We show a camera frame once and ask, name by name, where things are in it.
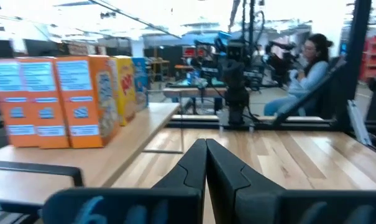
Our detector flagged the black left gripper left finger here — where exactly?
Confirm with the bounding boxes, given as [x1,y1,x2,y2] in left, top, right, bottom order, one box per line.
[43,138,208,224]

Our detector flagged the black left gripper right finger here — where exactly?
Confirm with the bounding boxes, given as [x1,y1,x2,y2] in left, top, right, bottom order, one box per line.
[205,138,376,224]

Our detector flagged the orange Mini Wheats cereal box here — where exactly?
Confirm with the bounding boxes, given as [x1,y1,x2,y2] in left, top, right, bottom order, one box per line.
[53,54,121,149]
[19,57,71,150]
[0,58,40,148]

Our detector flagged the yellow Corn Pops cereal box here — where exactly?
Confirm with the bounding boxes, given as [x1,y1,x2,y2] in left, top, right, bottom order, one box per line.
[108,55,138,127]

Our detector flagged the blue Rice Krispies cereal box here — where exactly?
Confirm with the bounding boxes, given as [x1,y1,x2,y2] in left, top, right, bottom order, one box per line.
[131,57,150,113]

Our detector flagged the distant wooden table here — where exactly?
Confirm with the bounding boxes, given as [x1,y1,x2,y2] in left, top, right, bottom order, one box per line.
[162,86,229,114]

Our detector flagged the person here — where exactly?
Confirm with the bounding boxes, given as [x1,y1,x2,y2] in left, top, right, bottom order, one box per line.
[263,32,335,118]

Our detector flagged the red shelving rack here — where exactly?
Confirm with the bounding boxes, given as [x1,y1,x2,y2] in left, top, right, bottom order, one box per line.
[360,35,376,82]

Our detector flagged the wooden shelf with black frame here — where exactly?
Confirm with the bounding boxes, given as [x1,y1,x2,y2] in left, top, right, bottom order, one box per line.
[0,101,185,224]

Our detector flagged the white metal bracket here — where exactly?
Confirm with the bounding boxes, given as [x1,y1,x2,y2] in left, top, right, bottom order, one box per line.
[347,98,374,147]

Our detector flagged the black aluminium rig frame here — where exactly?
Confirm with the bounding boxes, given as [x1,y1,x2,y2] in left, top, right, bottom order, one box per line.
[167,0,376,156]

